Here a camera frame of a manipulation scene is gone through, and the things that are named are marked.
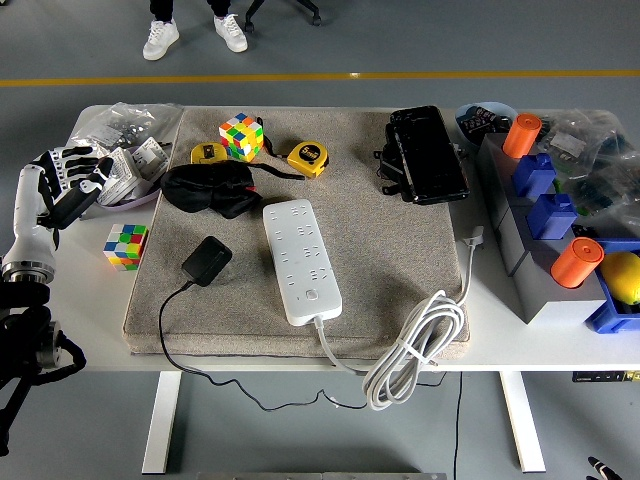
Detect black power adapter plug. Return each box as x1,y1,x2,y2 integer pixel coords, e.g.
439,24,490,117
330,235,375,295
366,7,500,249
180,235,233,288

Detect thin black hanging cable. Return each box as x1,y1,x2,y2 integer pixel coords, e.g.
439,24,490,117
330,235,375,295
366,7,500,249
452,372,464,480

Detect black cloth pouch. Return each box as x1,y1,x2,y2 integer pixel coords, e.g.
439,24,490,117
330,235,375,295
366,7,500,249
159,162,265,221

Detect lavender tray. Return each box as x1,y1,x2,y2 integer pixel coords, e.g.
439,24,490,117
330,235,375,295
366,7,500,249
97,149,166,210

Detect colourful puzzle cube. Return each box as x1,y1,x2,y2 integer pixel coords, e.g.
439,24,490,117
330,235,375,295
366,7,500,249
218,112,265,162
102,223,150,272

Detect black desk control panel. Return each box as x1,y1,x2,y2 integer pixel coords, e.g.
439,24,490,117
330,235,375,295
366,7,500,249
572,370,640,384

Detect robot right hand black fingers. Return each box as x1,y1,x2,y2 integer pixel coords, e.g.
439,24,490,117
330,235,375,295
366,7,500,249
587,455,624,480

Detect grey block holder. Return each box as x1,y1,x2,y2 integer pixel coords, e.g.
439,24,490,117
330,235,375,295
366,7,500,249
474,132,609,326

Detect blue plastic bin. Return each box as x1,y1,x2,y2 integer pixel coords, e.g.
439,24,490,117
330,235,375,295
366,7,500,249
583,237,640,335

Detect white power strip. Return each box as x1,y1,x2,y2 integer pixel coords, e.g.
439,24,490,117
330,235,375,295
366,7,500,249
262,198,344,327

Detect black wrist strap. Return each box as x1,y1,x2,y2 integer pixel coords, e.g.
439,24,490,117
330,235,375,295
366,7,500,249
255,116,307,181

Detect black rectangular device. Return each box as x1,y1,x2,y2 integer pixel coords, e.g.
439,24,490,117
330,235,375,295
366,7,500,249
388,104,471,206

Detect clear plastic parts bag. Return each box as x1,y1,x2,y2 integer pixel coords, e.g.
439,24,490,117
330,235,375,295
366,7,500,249
69,102,184,166
537,108,629,181
564,149,640,236

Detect black metal bracket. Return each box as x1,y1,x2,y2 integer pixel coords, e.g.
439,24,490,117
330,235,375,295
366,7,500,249
372,122,416,197

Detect yellow tape measure 5m label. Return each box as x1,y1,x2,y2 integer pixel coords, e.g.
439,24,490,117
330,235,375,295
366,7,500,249
286,140,331,180

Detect thin black adapter cord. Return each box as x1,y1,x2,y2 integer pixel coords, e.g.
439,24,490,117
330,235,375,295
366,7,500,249
158,280,371,412

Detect orange cylinder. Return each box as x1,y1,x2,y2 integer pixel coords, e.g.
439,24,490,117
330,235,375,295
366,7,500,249
501,112,543,159
550,236,606,290

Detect person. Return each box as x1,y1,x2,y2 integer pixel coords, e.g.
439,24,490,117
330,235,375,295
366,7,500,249
142,0,249,62

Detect light blue bowl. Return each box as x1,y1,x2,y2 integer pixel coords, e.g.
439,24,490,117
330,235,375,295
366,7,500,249
454,101,518,151

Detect yellow tape measure black face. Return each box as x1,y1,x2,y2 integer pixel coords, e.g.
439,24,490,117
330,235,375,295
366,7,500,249
189,141,229,165

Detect white power strip cord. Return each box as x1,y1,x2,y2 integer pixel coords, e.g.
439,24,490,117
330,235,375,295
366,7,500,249
312,224,487,412

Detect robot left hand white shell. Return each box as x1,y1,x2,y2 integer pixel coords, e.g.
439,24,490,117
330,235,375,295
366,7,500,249
1,144,117,269

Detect grey-brown mat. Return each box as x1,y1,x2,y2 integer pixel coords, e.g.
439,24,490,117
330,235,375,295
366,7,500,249
122,107,472,360

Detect black office chair base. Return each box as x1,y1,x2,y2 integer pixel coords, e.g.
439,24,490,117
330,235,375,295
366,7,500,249
243,0,323,35

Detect yellow lemon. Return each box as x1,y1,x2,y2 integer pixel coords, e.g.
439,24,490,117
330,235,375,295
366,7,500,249
598,251,640,306

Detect white table leg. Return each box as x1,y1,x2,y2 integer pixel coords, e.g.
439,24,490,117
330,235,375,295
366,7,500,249
141,371,182,475
499,371,547,474

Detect blue plastic block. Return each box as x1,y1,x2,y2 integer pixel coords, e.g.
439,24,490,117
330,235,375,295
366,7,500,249
510,151,558,198
525,192,579,242

